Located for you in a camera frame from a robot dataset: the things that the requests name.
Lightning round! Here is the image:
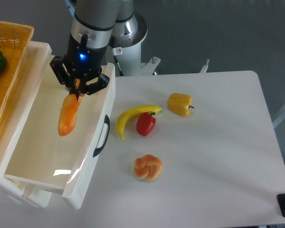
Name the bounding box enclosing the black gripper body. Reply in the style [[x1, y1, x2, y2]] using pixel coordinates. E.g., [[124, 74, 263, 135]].
[[50, 34, 110, 95]]

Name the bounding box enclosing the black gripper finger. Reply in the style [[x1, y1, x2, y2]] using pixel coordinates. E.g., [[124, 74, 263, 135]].
[[69, 79, 77, 94], [77, 80, 86, 98]]

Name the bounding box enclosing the long orange bread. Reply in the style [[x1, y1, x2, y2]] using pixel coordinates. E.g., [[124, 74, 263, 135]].
[[57, 79, 83, 137]]

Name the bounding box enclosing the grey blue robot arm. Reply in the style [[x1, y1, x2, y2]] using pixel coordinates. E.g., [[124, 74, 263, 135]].
[[50, 0, 134, 98]]

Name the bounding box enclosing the white open upper drawer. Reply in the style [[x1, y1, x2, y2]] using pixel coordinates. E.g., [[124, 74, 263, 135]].
[[5, 63, 115, 209]]

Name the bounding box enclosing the white drawer cabinet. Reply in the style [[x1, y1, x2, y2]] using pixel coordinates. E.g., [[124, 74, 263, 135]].
[[0, 41, 52, 208]]

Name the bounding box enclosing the round knotted bread roll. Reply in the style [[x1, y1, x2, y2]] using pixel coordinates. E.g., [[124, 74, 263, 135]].
[[133, 154, 163, 182]]

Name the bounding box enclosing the yellow banana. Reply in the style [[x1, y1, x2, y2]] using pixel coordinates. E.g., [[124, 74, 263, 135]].
[[115, 104, 162, 140]]

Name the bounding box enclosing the red bell pepper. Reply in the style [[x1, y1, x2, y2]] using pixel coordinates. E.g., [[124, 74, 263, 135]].
[[136, 112, 156, 136]]

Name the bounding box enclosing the orange woven basket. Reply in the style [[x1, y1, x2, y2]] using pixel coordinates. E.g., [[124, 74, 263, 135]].
[[0, 21, 34, 119]]

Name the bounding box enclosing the yellow bell pepper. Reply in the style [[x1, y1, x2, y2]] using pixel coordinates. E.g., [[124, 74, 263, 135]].
[[167, 93, 194, 117]]

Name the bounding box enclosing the black drawer handle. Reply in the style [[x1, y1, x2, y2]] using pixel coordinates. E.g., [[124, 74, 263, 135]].
[[93, 115, 110, 157]]

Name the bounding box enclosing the black cable on pedestal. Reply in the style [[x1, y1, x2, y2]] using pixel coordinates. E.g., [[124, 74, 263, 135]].
[[111, 35, 125, 77]]

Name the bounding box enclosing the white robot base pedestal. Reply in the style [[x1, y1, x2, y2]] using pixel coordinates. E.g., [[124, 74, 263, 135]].
[[105, 12, 161, 76]]

